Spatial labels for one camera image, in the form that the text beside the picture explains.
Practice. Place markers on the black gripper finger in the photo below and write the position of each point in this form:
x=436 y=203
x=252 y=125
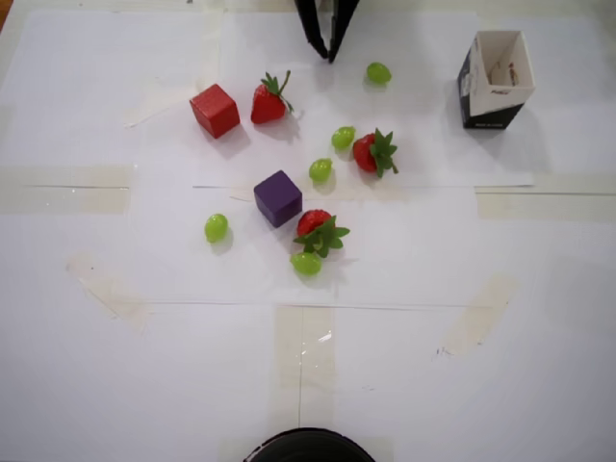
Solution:
x=344 y=24
x=310 y=24

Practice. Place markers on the strawberry with curled stem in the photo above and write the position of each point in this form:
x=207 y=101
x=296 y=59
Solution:
x=313 y=222

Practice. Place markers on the purple cube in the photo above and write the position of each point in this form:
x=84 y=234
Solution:
x=276 y=197

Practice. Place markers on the red cube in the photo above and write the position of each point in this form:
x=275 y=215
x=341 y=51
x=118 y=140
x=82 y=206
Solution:
x=214 y=113

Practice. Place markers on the strawberry with long stem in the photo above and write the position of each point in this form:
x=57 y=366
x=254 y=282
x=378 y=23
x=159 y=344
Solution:
x=264 y=106

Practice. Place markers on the green grape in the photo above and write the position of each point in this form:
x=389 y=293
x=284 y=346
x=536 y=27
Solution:
x=342 y=137
x=306 y=264
x=378 y=73
x=216 y=228
x=319 y=170

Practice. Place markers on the black round dome object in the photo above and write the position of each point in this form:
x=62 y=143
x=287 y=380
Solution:
x=308 y=447

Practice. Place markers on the white paper sheet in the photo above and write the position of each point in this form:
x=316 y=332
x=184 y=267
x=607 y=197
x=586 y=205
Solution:
x=433 y=144

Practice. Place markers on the open black white carton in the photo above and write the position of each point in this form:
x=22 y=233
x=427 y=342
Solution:
x=491 y=115

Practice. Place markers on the strawberry with wide leaf crown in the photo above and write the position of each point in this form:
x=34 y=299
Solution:
x=364 y=151

